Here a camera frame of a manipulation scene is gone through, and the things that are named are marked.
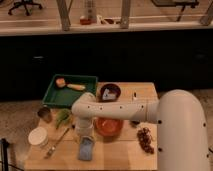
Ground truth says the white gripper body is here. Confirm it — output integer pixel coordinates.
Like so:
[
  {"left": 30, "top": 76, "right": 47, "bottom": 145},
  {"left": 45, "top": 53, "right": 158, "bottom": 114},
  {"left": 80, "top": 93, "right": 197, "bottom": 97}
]
[{"left": 75, "top": 118, "right": 93, "bottom": 136}]

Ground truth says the blue sponge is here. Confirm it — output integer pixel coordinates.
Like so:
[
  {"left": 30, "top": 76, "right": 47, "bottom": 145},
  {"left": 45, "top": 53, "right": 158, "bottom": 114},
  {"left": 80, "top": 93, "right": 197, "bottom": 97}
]
[{"left": 78, "top": 136, "right": 94, "bottom": 161}]

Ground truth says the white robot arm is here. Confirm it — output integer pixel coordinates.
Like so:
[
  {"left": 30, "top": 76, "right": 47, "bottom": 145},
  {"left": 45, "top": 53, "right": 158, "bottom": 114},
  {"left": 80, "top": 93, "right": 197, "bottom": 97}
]
[{"left": 71, "top": 89, "right": 211, "bottom": 171}]

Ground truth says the green plastic cup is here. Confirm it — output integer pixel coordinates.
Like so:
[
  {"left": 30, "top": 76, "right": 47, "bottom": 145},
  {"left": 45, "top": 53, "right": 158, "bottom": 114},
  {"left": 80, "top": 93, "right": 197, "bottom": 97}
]
[{"left": 55, "top": 109, "right": 71, "bottom": 128}]

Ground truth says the orange bowl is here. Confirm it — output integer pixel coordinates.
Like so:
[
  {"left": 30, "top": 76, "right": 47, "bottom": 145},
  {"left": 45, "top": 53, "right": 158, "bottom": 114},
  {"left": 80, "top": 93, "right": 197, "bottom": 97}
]
[{"left": 94, "top": 118, "right": 124, "bottom": 137}]

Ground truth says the white item in bowl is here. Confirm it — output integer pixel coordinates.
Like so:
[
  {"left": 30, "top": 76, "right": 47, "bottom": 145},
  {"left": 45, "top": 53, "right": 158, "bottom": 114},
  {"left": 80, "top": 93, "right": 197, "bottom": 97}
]
[{"left": 102, "top": 89, "right": 116, "bottom": 101}]

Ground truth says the green plastic tray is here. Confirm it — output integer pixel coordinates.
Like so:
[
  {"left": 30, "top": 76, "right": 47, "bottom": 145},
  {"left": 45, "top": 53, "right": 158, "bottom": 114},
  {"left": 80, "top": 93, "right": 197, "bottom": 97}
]
[{"left": 43, "top": 74, "right": 98, "bottom": 108}]

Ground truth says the small metal cup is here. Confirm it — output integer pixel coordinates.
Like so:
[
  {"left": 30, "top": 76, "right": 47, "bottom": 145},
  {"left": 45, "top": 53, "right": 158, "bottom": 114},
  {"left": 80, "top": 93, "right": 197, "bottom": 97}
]
[{"left": 37, "top": 107, "right": 52, "bottom": 123}]

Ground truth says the dark brown bowl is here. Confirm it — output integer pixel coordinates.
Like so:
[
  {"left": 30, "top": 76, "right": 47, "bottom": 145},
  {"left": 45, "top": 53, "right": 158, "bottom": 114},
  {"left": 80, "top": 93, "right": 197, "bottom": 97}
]
[{"left": 100, "top": 83, "right": 121, "bottom": 102}]

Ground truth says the white round container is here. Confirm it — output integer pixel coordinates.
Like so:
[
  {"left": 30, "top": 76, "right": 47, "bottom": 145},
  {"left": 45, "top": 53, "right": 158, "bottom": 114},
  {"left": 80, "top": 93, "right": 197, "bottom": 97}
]
[{"left": 28, "top": 127, "right": 48, "bottom": 148}]

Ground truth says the bunch of dark grapes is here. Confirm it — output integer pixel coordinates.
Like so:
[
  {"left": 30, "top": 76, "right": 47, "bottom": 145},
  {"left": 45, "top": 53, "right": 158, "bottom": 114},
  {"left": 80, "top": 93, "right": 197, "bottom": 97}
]
[{"left": 137, "top": 127, "right": 154, "bottom": 154}]

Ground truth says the red bowl on shelf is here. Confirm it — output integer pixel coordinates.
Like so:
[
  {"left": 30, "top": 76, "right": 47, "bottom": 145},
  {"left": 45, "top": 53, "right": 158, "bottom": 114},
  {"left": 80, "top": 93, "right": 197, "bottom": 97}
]
[{"left": 80, "top": 16, "right": 92, "bottom": 25}]

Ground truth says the black office chair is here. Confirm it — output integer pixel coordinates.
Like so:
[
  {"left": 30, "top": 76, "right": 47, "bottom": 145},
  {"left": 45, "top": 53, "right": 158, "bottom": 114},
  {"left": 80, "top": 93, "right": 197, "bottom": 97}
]
[{"left": 8, "top": 0, "right": 43, "bottom": 16}]

